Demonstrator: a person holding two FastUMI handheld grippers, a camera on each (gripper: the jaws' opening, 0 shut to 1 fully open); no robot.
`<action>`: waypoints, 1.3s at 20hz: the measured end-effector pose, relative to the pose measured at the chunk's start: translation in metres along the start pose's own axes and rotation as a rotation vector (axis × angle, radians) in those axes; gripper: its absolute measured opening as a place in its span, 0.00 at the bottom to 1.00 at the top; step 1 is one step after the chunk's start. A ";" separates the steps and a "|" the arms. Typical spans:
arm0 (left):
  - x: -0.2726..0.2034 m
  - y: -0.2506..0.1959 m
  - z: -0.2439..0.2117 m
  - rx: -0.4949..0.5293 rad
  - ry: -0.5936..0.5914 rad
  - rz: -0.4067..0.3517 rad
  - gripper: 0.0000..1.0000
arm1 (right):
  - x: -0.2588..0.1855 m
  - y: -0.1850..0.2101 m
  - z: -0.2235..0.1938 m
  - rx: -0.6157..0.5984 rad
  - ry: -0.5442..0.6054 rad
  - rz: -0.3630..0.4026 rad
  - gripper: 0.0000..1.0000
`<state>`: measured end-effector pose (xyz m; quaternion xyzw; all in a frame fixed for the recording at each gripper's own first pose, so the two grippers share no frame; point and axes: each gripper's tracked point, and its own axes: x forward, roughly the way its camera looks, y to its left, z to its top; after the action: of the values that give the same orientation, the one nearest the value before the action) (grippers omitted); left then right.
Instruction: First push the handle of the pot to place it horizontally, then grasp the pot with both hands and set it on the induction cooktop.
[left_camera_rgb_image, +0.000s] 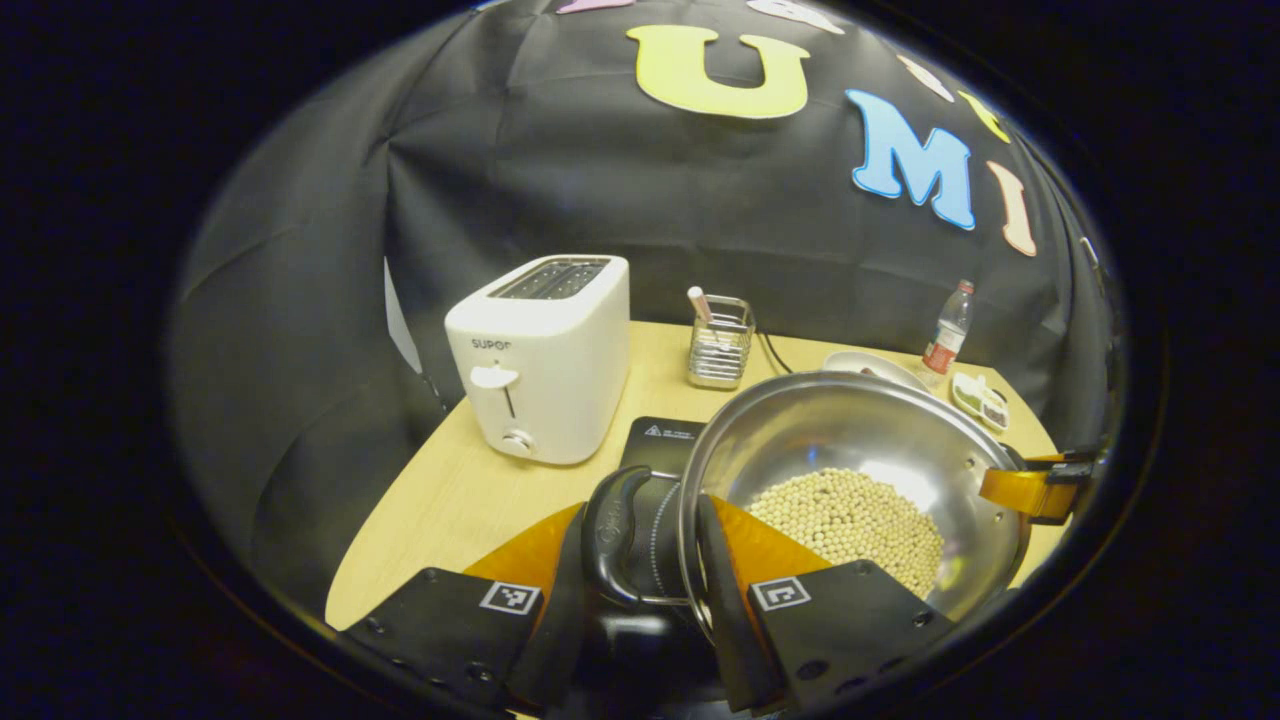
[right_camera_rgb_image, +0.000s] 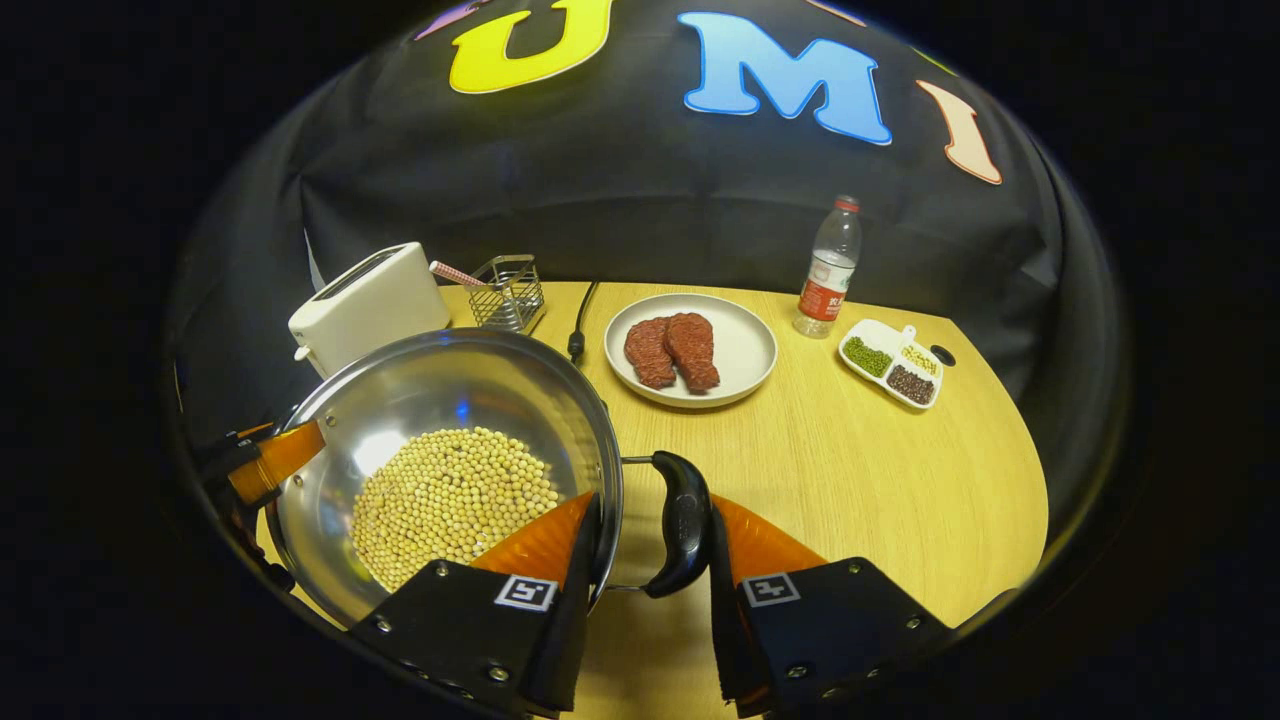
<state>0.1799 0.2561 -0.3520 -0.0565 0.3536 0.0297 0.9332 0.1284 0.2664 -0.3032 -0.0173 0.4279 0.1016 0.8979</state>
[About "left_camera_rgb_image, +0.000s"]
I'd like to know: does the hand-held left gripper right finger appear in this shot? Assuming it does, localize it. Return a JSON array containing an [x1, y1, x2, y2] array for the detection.
[[695, 493, 961, 716]]

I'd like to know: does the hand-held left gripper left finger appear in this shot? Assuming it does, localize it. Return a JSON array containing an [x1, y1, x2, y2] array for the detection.
[[335, 500, 592, 716]]

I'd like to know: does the black induction cooktop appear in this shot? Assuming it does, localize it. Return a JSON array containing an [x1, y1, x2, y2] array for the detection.
[[618, 416, 713, 601]]

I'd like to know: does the stainless steel pot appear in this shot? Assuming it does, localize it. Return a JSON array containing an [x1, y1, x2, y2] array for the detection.
[[580, 372, 1033, 641]]

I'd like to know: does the white divided bean dish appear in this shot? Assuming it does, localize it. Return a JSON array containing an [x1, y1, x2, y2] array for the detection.
[[950, 370, 1011, 433]]

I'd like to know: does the pile of soybeans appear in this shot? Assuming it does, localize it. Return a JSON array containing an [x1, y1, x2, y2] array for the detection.
[[745, 468, 946, 599]]

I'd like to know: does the clear plastic water bottle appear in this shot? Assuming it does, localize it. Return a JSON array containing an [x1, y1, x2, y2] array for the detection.
[[920, 279, 976, 386]]

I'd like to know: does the small white plate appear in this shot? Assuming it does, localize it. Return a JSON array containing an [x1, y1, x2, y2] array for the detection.
[[822, 350, 931, 393]]

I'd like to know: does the white toaster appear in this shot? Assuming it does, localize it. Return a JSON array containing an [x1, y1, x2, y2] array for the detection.
[[444, 254, 631, 466]]

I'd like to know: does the black backdrop cloth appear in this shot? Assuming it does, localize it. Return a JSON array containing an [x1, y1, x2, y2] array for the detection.
[[165, 0, 1126, 613]]

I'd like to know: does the wire mesh holder basket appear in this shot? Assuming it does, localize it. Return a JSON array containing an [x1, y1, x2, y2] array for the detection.
[[687, 295, 756, 391]]

